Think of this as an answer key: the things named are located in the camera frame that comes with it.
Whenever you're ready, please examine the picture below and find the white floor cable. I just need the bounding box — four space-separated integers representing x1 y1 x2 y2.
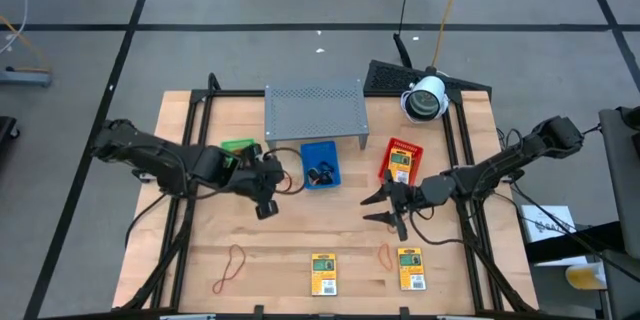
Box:
0 0 29 56

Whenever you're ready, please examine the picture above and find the grey cabinet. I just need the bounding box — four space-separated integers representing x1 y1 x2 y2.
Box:
598 106 640 320

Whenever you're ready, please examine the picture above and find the black bar on floor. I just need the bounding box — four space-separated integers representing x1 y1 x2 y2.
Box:
393 33 414 69

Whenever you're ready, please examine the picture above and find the black object at floor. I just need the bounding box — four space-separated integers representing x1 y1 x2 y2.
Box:
0 115 21 154

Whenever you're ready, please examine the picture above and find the orange floor cable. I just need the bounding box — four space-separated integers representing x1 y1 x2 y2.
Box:
0 14 51 74

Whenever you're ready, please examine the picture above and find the long orange rubber band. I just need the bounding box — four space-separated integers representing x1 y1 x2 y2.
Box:
212 244 247 295

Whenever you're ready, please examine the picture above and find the black left base cable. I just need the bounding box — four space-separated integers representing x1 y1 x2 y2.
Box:
123 192 169 251

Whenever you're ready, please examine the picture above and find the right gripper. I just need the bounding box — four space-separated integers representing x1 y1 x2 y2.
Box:
360 169 434 242

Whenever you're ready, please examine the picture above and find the yellow hanging cable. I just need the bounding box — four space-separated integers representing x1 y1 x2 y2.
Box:
430 0 470 69

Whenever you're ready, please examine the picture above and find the white round camera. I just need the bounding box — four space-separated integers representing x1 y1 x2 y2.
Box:
401 74 450 125

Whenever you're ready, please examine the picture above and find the white cardboard box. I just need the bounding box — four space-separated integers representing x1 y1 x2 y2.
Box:
519 204 589 267

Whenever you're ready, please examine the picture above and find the yellow green crayon box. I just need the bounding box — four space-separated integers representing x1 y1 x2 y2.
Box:
309 252 338 297
388 147 414 185
397 247 427 292

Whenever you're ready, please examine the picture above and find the black board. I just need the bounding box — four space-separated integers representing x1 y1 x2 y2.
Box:
524 219 626 264

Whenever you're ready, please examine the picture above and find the black cable bundle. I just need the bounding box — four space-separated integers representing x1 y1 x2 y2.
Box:
499 124 640 284

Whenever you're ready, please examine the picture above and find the grey stand foot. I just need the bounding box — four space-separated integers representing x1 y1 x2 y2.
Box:
0 67 54 89

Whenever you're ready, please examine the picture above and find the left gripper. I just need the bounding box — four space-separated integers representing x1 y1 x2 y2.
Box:
229 142 288 221

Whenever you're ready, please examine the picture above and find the yellow container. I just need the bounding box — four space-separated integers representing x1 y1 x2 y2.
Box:
564 262 609 291

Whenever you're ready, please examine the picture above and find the blue plastic basket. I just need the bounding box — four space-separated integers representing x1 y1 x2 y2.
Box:
300 140 343 191

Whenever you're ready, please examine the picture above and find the grey perforated metal shelf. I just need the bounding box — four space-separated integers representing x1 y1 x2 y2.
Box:
263 78 370 151

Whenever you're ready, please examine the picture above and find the black perforated panel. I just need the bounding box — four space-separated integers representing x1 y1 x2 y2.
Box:
363 59 494 97

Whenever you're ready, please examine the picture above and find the green plastic basket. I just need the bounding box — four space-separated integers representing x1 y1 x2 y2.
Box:
221 138 257 169

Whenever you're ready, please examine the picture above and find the black left camera cable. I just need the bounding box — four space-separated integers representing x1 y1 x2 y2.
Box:
262 147 306 196

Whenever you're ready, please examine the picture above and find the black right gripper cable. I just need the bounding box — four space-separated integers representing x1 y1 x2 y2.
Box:
407 207 469 246

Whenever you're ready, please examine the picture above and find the red plastic basket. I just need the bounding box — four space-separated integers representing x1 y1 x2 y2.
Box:
378 137 425 187

